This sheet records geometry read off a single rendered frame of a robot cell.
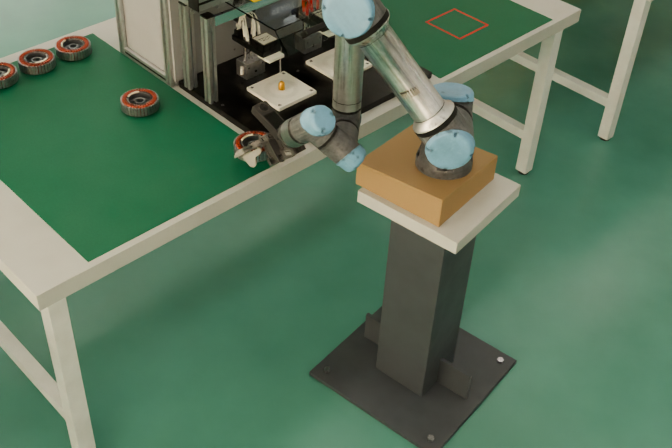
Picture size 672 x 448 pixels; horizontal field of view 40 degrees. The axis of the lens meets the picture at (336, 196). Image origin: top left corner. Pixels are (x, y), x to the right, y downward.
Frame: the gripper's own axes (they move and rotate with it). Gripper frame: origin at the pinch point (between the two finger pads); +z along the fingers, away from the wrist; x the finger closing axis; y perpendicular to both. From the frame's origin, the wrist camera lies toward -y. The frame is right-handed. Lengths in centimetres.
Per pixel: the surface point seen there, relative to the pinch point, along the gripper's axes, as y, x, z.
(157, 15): -47, 8, 27
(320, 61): -14, 48, 20
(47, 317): 15, -67, 12
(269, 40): -25.1, 28.4, 11.4
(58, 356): 25, -67, 20
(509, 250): 78, 99, 37
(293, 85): -10.3, 31.9, 16.0
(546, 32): 12, 129, 2
